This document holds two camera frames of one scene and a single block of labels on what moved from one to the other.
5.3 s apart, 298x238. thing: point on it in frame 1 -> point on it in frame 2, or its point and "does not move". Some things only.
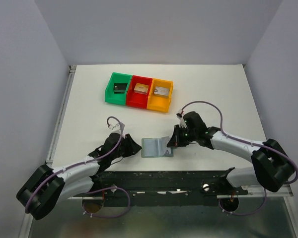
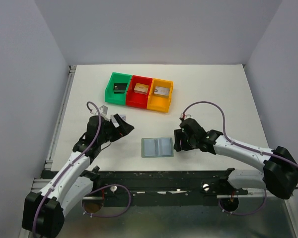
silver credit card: (167, 150) -> (114, 121)
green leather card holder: (156, 147) does not move
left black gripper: (132, 148) -> (125, 127)
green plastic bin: (110, 96) does not move
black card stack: (119, 88) does not move
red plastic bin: (136, 99) does not move
